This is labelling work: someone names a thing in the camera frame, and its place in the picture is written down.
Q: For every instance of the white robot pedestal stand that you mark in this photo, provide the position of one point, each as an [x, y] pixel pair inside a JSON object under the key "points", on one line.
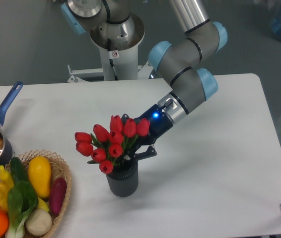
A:
{"points": [[118, 46]]}

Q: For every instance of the red tulip bouquet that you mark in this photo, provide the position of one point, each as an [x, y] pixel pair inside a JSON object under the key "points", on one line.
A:
{"points": [[107, 147]]}

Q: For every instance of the beige garlic bulb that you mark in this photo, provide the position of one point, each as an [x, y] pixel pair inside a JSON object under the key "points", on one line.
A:
{"points": [[39, 222]]}

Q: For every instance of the dark grey ribbed vase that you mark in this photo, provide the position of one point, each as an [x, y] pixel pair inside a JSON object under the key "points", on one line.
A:
{"points": [[124, 180]]}

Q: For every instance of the yellow squash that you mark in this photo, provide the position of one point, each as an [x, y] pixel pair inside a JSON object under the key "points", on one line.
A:
{"points": [[39, 174]]}

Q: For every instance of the purple eggplant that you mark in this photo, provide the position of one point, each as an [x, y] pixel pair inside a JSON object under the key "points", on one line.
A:
{"points": [[57, 195]]}

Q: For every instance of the green cucumber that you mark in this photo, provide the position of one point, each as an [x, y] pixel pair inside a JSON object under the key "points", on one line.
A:
{"points": [[17, 170]]}

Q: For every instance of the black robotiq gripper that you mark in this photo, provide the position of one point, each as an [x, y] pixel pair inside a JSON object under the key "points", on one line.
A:
{"points": [[159, 124]]}

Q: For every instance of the green bok choy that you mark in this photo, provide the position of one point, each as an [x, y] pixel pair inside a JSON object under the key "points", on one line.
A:
{"points": [[22, 199]]}

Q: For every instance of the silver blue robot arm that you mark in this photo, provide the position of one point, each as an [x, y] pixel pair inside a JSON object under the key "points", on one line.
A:
{"points": [[174, 63]]}

